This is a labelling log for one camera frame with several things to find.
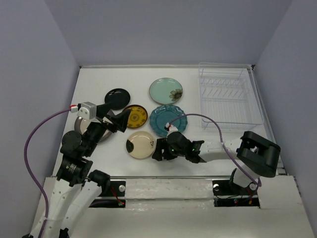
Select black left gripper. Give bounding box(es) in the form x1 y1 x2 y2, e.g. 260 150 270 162
84 101 132 156

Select black round plate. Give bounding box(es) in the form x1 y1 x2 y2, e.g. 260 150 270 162
104 88 131 111

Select cream plate with black spot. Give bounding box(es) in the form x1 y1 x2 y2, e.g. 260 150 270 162
126 131 156 160

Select amber patterned plate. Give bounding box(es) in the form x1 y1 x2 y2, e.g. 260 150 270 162
123 105 148 129

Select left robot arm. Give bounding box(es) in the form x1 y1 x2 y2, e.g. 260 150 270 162
24 102 131 238

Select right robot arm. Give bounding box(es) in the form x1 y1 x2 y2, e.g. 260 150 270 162
152 131 281 194

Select teal scalloped plate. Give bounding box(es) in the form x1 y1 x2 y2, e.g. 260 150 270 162
150 105 185 137

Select grey brown rimmed plate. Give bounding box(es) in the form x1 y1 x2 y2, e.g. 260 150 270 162
74 117 113 142

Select light green flower plate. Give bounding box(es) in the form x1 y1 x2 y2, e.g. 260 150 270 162
149 78 183 105

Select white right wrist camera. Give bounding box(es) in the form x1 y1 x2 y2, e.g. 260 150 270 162
164 123 178 136

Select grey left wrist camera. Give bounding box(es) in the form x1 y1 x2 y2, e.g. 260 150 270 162
77 102 97 120

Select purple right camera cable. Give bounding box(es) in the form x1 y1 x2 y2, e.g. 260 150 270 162
166 113 262 191

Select purple camera cable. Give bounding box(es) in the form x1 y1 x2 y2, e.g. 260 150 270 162
166 113 262 191
23 104 79 238

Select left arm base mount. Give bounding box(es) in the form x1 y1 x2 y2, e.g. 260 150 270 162
90 179 126 208

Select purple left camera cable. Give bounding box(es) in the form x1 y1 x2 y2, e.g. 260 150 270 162
23 104 79 238

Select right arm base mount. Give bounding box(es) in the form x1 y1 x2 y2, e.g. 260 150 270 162
212 180 260 207

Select clear wire dish rack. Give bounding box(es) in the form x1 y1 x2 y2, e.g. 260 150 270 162
198 62 264 131

